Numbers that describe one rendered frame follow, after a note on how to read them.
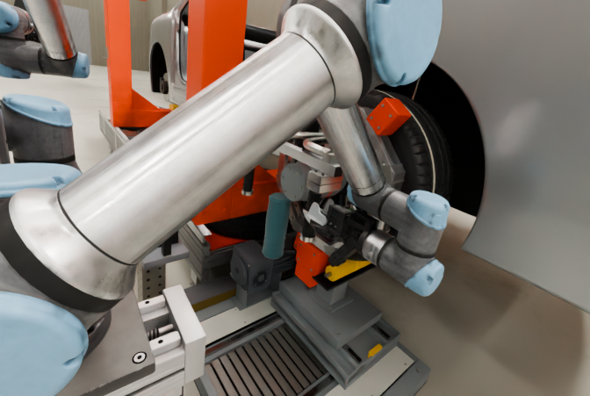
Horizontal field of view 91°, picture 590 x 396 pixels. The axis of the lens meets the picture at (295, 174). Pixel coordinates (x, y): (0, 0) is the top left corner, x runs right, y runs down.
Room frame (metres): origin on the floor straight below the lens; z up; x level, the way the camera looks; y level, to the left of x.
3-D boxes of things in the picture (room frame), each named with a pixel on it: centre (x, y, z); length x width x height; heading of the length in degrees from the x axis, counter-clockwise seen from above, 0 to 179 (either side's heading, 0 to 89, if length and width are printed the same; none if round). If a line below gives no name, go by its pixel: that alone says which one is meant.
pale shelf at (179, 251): (1.11, 0.58, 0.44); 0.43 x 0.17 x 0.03; 42
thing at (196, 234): (2.16, 1.19, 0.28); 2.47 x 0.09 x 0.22; 42
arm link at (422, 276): (0.52, -0.26, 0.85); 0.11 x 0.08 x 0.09; 42
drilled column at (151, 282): (1.13, 0.60, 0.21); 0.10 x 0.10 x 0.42; 42
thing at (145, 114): (2.86, 1.42, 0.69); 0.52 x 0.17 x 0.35; 132
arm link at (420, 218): (0.53, -0.25, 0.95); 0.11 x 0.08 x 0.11; 36
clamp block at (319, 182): (0.76, -0.08, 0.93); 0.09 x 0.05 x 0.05; 132
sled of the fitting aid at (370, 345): (1.10, -0.28, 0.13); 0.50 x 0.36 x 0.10; 42
